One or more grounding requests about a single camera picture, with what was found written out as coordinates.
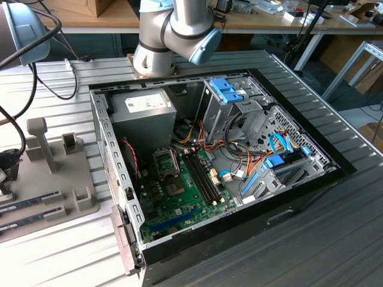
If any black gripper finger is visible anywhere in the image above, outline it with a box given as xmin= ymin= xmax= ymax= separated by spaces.
xmin=0 ymin=179 xmax=13 ymax=196

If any CPU socket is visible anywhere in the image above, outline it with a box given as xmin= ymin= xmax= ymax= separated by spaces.
xmin=163 ymin=176 xmax=189 ymax=199

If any RAM stick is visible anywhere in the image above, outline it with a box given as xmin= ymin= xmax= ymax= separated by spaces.
xmin=0 ymin=194 xmax=50 ymax=213
xmin=0 ymin=212 xmax=51 ymax=233

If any grey parts rack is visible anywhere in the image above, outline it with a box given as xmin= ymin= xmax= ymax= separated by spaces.
xmin=0 ymin=117 xmax=101 ymax=243

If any grey power supply unit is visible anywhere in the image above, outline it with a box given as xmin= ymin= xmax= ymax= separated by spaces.
xmin=108 ymin=88 xmax=178 ymax=156

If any green motherboard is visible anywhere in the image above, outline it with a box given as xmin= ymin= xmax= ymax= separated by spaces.
xmin=136 ymin=146 xmax=240 ymax=245

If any blue expansion slot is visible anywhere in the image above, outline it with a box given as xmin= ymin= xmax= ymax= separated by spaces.
xmin=149 ymin=207 xmax=199 ymax=234

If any metal socket cover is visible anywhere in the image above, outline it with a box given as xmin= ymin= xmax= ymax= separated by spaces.
xmin=153 ymin=148 xmax=180 ymax=180

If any black RAM slot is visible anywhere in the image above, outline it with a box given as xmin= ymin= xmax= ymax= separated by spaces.
xmin=186 ymin=152 xmax=216 ymax=206
xmin=193 ymin=149 xmax=224 ymax=202
xmin=183 ymin=154 xmax=212 ymax=207
xmin=189 ymin=151 xmax=220 ymax=204

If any cardboard box on desk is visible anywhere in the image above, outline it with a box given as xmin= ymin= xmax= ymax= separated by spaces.
xmin=86 ymin=0 xmax=116 ymax=18

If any black open PC case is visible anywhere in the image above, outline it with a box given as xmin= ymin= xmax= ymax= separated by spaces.
xmin=89 ymin=68 xmax=358 ymax=287

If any grey metal drive cage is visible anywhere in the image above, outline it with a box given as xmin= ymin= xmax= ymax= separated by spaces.
xmin=199 ymin=79 xmax=273 ymax=147

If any blue plastic drive latch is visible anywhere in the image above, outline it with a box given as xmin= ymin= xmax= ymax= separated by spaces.
xmin=210 ymin=78 xmax=245 ymax=104

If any hard disk in blue carrier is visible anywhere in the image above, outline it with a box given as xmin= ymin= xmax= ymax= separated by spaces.
xmin=263 ymin=145 xmax=312 ymax=180

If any perforated metal disk cage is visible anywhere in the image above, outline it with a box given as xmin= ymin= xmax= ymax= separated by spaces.
xmin=238 ymin=104 xmax=338 ymax=204

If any small white box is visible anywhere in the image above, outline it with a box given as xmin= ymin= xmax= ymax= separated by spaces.
xmin=282 ymin=11 xmax=303 ymax=23

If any black stand pole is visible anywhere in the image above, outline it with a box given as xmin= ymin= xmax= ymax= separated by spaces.
xmin=296 ymin=0 xmax=330 ymax=42

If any wooden desk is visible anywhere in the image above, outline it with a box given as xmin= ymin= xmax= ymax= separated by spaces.
xmin=0 ymin=0 xmax=383 ymax=35

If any brown cardboard box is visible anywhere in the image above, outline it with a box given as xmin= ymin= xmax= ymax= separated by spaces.
xmin=357 ymin=122 xmax=383 ymax=150

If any case fan with red wire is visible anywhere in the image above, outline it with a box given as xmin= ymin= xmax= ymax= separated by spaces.
xmin=119 ymin=136 xmax=144 ymax=183

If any grey cable with white plug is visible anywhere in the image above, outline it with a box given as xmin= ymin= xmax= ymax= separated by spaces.
xmin=63 ymin=58 xmax=79 ymax=90

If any thin black cable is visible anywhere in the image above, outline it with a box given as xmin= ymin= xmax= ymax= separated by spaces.
xmin=29 ymin=29 xmax=92 ymax=101

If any thick black camera cable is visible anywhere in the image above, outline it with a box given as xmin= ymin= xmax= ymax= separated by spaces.
xmin=0 ymin=0 xmax=63 ymax=158

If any black power cable bundle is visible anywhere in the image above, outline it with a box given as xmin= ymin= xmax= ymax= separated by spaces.
xmin=224 ymin=113 xmax=249 ymax=147

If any orange yellow red wire bundle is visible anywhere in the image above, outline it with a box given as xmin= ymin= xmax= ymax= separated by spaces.
xmin=172 ymin=119 xmax=269 ymax=180

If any blue SATA wire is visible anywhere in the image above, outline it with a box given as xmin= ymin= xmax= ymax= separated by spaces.
xmin=269 ymin=133 xmax=297 ymax=154

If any aluminium profile frame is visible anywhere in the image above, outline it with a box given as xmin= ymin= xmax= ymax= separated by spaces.
xmin=321 ymin=40 xmax=383 ymax=102

